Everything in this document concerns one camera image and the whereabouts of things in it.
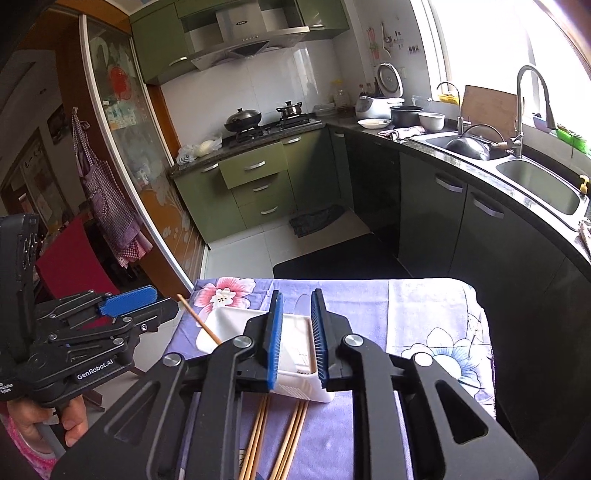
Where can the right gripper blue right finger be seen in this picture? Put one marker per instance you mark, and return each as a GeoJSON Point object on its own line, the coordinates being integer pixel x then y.
{"type": "Point", "coordinates": [318, 329]}

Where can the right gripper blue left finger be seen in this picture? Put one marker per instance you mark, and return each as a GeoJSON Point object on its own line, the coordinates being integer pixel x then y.
{"type": "Point", "coordinates": [274, 326]}

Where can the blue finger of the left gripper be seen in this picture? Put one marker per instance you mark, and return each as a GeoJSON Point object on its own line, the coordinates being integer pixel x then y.
{"type": "Point", "coordinates": [117, 305]}

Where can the black plastic fork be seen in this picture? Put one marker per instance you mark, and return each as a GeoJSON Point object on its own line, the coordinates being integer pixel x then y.
{"type": "Point", "coordinates": [197, 319]}

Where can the steel kitchen sink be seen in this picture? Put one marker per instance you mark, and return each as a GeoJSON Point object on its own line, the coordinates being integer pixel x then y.
{"type": "Point", "coordinates": [544, 185]}

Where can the person left hand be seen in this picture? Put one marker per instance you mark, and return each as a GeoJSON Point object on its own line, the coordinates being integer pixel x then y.
{"type": "Point", "coordinates": [26, 415]}

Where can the red wooden chair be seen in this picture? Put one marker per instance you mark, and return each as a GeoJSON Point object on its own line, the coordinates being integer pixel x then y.
{"type": "Point", "coordinates": [69, 265]}

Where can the checkered purple apron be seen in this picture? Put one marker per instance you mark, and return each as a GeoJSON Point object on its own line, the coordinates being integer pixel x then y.
{"type": "Point", "coordinates": [118, 220]}

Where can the black floor mat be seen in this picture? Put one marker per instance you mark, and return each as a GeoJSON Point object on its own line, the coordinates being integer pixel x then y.
{"type": "Point", "coordinates": [365, 257]}

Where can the purple floral tablecloth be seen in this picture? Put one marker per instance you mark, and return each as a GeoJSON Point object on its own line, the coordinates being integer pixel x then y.
{"type": "Point", "coordinates": [410, 391]}

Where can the dark floor cloth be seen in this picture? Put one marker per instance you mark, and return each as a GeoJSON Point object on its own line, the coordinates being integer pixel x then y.
{"type": "Point", "coordinates": [310, 223]}

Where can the green drawer cabinet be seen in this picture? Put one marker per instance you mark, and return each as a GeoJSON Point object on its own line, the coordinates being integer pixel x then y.
{"type": "Point", "coordinates": [295, 174]}

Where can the gas stove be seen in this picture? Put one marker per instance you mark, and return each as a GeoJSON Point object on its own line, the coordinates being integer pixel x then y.
{"type": "Point", "coordinates": [273, 127]}

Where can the black wok with lid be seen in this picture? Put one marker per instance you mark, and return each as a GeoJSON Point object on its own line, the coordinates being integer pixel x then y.
{"type": "Point", "coordinates": [243, 120]}

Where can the sliding glass door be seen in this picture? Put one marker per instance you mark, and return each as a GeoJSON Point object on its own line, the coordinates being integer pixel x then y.
{"type": "Point", "coordinates": [138, 151]}

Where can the white plate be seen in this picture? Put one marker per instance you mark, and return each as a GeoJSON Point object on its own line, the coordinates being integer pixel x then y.
{"type": "Point", "coordinates": [374, 123]}

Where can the small steel pot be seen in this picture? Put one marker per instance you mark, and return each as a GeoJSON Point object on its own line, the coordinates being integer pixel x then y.
{"type": "Point", "coordinates": [290, 110]}

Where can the black rice cooker pot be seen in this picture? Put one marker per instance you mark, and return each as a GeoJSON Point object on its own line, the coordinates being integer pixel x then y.
{"type": "Point", "coordinates": [405, 116]}

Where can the white bowl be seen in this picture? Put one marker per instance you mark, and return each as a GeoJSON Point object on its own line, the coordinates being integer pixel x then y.
{"type": "Point", "coordinates": [431, 121]}

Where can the white rice cooker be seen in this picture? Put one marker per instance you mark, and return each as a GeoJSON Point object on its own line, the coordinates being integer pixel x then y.
{"type": "Point", "coordinates": [389, 92]}

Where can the wooden cutting board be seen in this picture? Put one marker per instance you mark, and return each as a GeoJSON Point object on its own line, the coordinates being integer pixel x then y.
{"type": "Point", "coordinates": [492, 107]}

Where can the green upper cabinets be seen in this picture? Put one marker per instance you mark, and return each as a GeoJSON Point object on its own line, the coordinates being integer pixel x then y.
{"type": "Point", "coordinates": [172, 38]}

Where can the steel range hood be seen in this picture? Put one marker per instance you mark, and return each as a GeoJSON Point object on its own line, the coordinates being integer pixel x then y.
{"type": "Point", "coordinates": [242, 30]}

